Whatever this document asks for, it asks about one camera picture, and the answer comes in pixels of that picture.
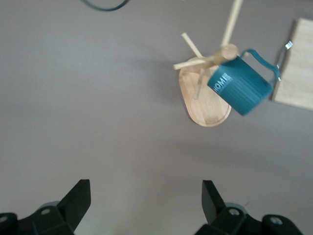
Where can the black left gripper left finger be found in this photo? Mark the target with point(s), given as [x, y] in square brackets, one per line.
[73, 203]

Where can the teal ribbed mug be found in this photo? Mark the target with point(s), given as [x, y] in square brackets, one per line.
[239, 88]

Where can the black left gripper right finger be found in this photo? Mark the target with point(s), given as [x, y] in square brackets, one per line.
[212, 208]

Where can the wooden cutting board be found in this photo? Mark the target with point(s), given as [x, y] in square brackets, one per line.
[298, 68]

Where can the wooden mug tree stand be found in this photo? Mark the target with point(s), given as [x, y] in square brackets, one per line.
[207, 110]

